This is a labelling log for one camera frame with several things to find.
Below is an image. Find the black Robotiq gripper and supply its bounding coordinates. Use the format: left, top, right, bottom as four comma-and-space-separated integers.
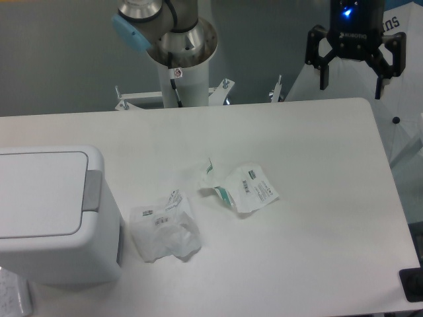
305, 0, 406, 100

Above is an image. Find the grey trash can push button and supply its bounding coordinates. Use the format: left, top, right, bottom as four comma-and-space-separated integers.
82, 170, 102, 212

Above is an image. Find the white trash can body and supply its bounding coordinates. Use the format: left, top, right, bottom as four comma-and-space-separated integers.
1, 145, 124, 285

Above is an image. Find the white trash can lid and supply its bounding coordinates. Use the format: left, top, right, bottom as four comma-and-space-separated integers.
1, 152, 88, 238

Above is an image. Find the white umbrella with lettering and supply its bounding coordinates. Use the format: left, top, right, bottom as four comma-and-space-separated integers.
286, 2, 422, 160

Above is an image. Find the white green plastic package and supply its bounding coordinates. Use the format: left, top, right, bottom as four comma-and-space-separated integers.
199, 160, 280, 214

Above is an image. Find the black device at table edge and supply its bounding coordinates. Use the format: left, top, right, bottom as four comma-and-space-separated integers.
399, 267, 422, 302

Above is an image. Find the crumpled white plastic bag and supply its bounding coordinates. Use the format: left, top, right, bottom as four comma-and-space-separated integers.
130, 190, 202, 263

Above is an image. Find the white textured object corner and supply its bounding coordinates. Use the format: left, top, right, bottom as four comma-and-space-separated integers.
1, 267, 33, 316

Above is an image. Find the white metal base frame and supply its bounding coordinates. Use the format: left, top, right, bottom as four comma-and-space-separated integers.
114, 74, 284, 112

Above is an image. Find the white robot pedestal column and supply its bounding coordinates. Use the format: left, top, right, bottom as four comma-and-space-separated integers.
157, 53, 210, 108

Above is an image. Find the black cable on pedestal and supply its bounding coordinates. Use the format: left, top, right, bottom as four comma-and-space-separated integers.
167, 52, 184, 108

